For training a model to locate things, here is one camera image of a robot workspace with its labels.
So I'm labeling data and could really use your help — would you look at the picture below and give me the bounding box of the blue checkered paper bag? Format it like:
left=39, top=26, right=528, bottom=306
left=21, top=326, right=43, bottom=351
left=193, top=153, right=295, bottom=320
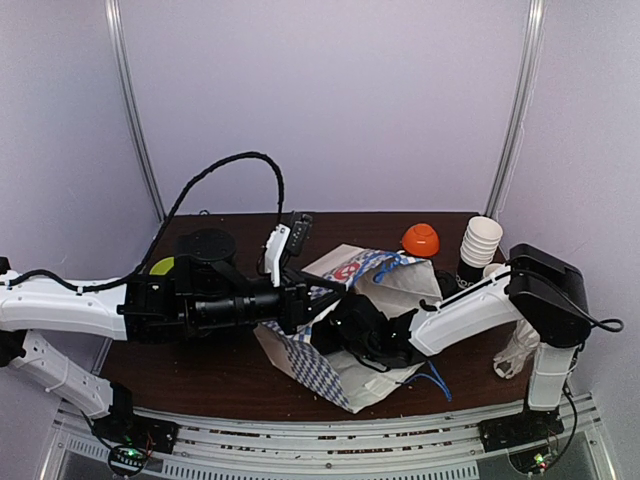
left=254, top=244, right=442, bottom=414

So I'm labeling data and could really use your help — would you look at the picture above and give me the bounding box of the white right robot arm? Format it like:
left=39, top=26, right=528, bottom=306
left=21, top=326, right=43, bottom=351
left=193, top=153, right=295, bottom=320
left=311, top=243, right=624, bottom=442

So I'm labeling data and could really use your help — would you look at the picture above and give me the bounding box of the metal front rail base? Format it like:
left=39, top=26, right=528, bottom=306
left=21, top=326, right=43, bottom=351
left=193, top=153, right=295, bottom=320
left=37, top=395, right=620, bottom=479

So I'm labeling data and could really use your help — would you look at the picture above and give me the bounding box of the black plastic cup lid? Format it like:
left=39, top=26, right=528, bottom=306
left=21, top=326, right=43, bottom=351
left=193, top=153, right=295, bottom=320
left=435, top=270, right=459, bottom=300

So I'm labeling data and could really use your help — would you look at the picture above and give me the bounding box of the left aluminium frame post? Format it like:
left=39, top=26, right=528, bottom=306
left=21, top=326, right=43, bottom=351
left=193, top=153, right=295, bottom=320
left=104, top=0, right=166, bottom=222

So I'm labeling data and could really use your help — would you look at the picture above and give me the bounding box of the orange plastic bowl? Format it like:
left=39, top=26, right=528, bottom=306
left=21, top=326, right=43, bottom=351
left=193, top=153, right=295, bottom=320
left=401, top=223, right=440, bottom=258

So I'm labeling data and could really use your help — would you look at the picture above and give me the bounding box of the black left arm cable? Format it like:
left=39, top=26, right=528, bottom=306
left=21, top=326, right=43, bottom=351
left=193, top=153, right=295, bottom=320
left=0, top=151, right=287, bottom=296

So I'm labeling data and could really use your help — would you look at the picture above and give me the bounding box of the right aluminium frame post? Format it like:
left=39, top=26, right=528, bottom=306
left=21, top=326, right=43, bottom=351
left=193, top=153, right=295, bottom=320
left=485, top=0, right=546, bottom=220

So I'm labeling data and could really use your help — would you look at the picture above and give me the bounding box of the green plastic bowl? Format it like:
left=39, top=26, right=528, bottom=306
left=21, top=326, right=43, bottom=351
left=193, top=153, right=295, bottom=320
left=149, top=256, right=175, bottom=276

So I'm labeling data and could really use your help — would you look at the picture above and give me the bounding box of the white paper cup stack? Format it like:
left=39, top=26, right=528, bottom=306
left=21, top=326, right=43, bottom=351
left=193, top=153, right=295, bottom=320
left=455, top=216, right=503, bottom=290

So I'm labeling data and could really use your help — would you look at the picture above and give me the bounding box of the ceramic mug with coral print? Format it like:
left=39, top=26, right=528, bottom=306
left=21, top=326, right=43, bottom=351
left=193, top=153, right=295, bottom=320
left=482, top=263, right=504, bottom=279

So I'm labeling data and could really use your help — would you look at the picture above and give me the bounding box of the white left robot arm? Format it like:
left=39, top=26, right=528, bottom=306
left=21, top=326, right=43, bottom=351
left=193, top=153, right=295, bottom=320
left=1, top=214, right=346, bottom=444

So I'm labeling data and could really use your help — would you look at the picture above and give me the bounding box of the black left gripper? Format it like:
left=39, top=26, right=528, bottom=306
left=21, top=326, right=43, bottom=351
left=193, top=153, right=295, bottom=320
left=191, top=268, right=347, bottom=337

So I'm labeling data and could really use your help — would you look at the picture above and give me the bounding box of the aluminium frame post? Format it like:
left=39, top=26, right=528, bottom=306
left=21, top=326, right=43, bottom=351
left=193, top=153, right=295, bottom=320
left=485, top=0, right=546, bottom=220
left=104, top=0, right=166, bottom=222

